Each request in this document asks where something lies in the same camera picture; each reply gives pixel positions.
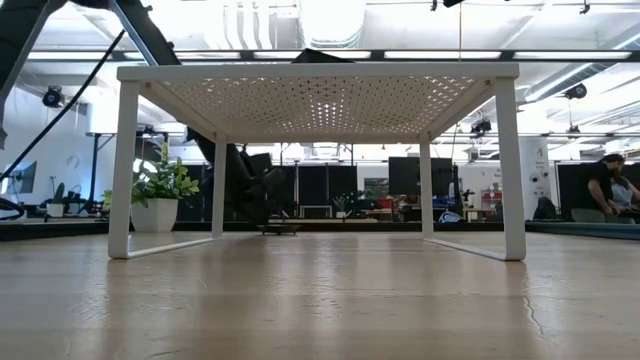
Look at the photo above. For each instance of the black overhead frame beam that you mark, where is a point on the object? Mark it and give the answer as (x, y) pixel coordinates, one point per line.
(507, 55)

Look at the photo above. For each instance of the small green desk plant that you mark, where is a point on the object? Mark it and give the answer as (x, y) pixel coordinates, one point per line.
(345, 202)

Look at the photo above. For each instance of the black frame post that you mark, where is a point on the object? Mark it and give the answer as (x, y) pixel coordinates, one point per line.
(94, 165)

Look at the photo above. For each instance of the white perforated metal shelf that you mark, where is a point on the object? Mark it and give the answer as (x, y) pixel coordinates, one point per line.
(320, 70)

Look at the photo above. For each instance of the small plant in white pot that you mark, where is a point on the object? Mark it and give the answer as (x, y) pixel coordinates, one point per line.
(56, 209)

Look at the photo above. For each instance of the black ceiling spotlight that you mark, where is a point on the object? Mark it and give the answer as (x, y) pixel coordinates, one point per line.
(576, 91)
(481, 126)
(52, 97)

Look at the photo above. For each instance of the blue and white bag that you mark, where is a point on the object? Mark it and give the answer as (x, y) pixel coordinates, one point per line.
(451, 217)

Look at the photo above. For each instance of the white pillar with cameras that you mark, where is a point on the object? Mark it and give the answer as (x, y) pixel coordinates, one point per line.
(535, 170)

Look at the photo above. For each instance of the red storage boxes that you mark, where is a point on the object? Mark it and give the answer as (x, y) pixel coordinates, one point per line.
(392, 202)

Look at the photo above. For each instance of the dark backpack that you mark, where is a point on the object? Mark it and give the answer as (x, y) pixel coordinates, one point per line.
(545, 209)

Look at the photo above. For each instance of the black curved object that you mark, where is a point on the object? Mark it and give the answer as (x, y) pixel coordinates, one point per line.
(12, 206)

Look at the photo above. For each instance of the white metal frame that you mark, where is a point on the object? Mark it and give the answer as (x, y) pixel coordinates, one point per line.
(315, 205)

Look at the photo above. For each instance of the black screen panel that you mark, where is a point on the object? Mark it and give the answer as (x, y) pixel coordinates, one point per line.
(405, 175)

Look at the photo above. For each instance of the person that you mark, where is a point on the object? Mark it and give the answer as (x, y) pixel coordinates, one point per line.
(625, 195)
(600, 187)

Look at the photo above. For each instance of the black partition wall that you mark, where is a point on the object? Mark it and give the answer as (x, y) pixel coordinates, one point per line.
(572, 185)
(320, 187)

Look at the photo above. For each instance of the green leafy plant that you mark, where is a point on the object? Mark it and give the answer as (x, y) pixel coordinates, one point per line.
(165, 177)

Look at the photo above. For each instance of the small black square plate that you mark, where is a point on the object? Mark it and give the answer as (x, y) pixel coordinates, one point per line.
(278, 230)

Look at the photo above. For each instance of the computer monitor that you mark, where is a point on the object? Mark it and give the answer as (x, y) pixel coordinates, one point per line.
(21, 177)

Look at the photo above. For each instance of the black table edge rail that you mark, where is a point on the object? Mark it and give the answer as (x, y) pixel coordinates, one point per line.
(50, 229)

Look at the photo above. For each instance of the white plant pot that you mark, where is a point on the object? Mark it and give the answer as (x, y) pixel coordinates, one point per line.
(155, 215)

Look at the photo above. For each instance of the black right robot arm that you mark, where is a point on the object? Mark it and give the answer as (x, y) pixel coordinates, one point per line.
(452, 2)

